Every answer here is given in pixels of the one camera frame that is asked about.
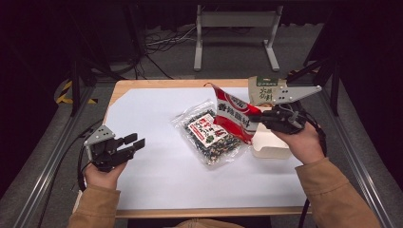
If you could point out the clear packet of dried vegetables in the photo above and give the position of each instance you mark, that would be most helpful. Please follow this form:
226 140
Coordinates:
207 136

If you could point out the white divided plastic box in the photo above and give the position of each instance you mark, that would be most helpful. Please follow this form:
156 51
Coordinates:
269 145

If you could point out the beige and green seasoning packet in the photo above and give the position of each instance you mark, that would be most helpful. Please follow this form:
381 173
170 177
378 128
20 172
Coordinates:
264 91

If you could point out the person's torso tan clothing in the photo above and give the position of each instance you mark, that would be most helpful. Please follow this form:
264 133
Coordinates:
209 223

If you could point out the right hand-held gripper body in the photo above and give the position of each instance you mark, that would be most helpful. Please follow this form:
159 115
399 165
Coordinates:
286 118

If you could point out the person's left hand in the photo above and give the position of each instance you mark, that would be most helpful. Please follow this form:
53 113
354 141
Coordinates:
103 179

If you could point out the white metal desk frame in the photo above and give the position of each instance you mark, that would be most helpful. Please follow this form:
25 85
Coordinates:
236 20

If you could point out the black metal stand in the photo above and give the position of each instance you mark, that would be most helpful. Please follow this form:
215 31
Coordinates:
329 69
75 85

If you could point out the person's right hand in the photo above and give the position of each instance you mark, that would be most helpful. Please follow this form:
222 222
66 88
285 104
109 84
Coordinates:
304 145

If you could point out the white table mat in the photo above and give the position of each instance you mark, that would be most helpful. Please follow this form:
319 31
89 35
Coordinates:
177 186

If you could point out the aluminium floor rail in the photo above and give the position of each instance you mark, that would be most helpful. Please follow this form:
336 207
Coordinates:
47 171
355 152

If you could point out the red and white seasoning packet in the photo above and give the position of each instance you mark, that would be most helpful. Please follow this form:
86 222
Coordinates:
234 115

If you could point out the black and yellow hazard tape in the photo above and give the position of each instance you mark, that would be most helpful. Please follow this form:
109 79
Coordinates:
63 91

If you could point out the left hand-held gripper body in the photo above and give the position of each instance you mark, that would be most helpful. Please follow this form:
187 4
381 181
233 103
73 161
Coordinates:
106 152

